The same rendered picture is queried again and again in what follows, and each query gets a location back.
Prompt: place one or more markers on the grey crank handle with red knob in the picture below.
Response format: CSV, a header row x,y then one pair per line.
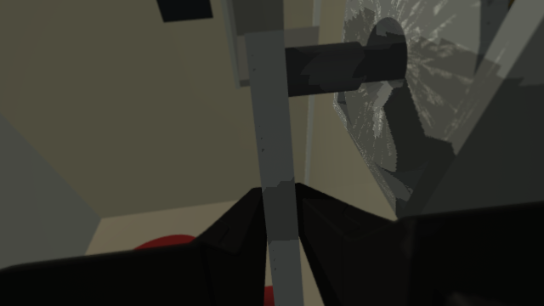
x,y
276,73

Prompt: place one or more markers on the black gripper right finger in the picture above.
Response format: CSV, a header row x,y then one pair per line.
x,y
360,259

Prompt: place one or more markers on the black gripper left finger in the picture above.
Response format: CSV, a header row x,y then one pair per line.
x,y
223,266

